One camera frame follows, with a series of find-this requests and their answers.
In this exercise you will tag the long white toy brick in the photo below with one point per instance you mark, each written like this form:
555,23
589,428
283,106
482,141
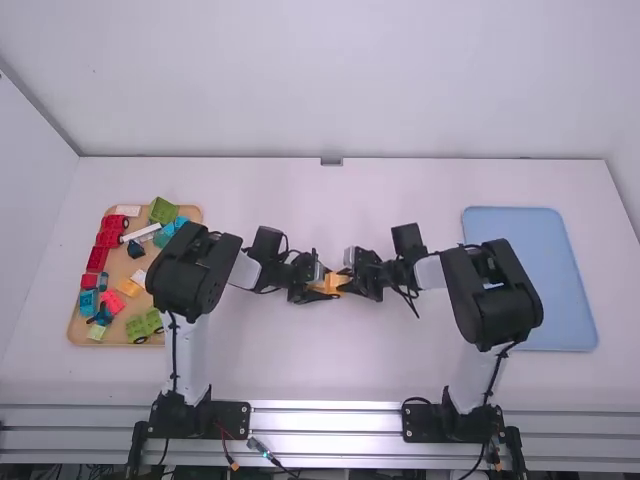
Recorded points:
142,232

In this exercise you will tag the silver rails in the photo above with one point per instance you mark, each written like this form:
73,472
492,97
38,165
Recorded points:
325,420

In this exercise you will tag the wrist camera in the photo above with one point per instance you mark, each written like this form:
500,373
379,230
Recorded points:
349,257
318,272

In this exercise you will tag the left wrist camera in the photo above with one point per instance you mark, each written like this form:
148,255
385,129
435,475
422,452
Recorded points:
318,272

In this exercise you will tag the yellow toy brick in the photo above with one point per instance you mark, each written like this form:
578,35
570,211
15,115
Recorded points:
129,288

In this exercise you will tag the pale green toy brick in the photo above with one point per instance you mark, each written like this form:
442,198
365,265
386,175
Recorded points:
96,333

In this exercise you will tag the red toy brick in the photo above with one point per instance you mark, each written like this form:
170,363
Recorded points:
90,281
113,301
98,257

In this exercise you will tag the green toy car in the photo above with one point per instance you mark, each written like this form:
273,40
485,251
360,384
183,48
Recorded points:
142,325

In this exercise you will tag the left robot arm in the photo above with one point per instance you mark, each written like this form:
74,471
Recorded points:
187,280

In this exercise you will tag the red toy car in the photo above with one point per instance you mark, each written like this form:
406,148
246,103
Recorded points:
114,231

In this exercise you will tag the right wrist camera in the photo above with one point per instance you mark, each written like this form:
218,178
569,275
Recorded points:
349,257

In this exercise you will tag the blue mat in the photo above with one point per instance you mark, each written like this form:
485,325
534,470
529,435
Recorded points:
530,250

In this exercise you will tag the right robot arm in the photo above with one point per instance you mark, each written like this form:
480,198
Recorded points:
495,295

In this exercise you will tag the pile of toy bricks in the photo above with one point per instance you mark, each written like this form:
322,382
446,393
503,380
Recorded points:
167,232

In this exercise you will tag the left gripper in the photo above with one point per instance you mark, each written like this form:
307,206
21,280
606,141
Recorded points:
299,285

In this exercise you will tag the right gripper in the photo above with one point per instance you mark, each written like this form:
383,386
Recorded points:
370,277

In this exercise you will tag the yellow toy car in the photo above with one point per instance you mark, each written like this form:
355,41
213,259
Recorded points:
330,285

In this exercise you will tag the teal toy brick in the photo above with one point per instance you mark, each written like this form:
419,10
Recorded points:
88,302

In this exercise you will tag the tan tray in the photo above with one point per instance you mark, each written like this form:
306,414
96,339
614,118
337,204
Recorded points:
120,265

